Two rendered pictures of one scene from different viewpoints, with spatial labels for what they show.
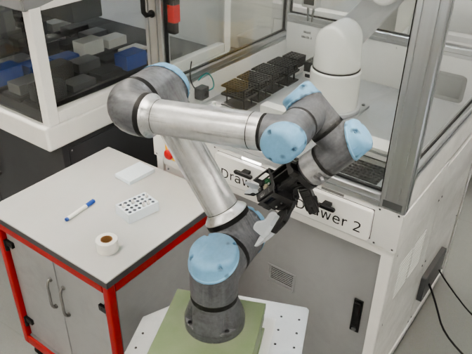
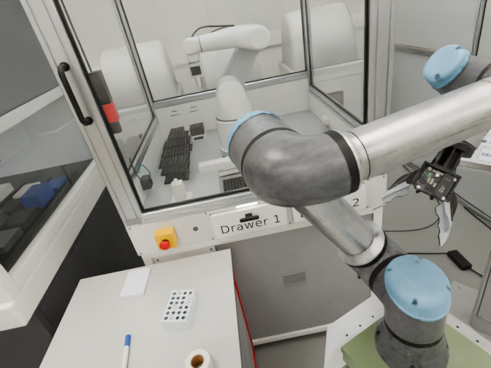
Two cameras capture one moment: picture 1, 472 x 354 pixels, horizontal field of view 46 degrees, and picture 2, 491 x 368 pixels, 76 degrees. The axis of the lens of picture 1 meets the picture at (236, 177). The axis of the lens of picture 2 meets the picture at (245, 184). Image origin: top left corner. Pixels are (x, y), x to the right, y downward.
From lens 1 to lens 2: 1.02 m
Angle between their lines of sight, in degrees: 31
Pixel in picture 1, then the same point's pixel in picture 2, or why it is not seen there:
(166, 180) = (171, 269)
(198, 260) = (427, 298)
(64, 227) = not seen: outside the picture
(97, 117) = (51, 260)
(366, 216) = (362, 190)
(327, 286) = (335, 261)
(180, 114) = (413, 128)
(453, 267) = not seen: hidden behind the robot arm
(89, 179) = (96, 320)
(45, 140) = (13, 317)
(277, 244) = (286, 256)
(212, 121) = (461, 112)
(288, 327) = not seen: hidden behind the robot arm
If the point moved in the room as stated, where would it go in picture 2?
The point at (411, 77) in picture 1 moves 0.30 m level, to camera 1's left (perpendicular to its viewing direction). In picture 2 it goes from (375, 63) to (316, 91)
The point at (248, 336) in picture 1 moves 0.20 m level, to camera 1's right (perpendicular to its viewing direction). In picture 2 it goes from (450, 334) to (480, 282)
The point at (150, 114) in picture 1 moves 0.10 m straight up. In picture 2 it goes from (369, 152) to (370, 75)
